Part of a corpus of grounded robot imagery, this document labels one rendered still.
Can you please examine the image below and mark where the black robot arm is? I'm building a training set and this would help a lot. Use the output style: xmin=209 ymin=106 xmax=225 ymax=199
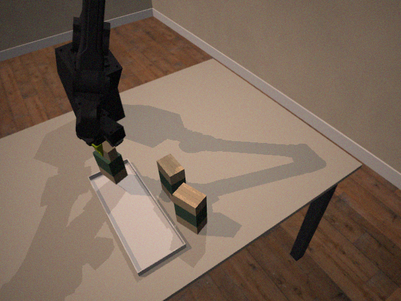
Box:
xmin=68 ymin=0 xmax=126 ymax=147

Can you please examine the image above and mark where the tan block with dark green band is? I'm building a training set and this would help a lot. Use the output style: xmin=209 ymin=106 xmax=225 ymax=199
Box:
xmin=172 ymin=182 xmax=207 ymax=235
xmin=157 ymin=154 xmax=186 ymax=203
xmin=93 ymin=141 xmax=128 ymax=184

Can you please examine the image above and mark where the white shallow rectangular tray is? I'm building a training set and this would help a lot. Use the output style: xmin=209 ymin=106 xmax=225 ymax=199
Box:
xmin=88 ymin=158 xmax=186 ymax=276

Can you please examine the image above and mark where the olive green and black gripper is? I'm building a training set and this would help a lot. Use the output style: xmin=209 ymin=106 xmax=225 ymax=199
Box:
xmin=76 ymin=133 xmax=107 ymax=156

